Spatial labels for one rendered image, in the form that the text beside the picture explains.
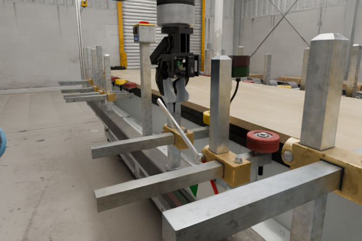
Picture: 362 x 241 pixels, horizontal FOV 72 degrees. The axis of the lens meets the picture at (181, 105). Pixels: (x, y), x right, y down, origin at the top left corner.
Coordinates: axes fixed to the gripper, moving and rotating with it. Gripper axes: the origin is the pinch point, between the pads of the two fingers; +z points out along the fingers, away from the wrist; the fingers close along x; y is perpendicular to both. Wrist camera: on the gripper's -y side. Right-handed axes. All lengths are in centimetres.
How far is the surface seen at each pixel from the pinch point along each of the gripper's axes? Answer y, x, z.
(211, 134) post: 9.5, 6.1, 5.5
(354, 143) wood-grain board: 27.8, 34.2, 6.9
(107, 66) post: -113, 8, -5
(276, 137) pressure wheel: 17.4, 19.8, 6.3
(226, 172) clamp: 16.5, 5.4, 12.4
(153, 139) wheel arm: -9.5, -1.7, 11.5
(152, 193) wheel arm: 15.4, -12.1, 13.2
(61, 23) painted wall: -763, 24, -96
